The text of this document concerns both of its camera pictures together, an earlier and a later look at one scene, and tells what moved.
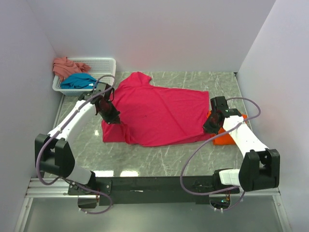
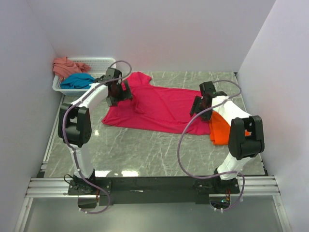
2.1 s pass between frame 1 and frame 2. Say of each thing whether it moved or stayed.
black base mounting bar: stayed
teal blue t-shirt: stayed
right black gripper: moved
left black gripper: moved
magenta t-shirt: moved
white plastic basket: stayed
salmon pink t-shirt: stayed
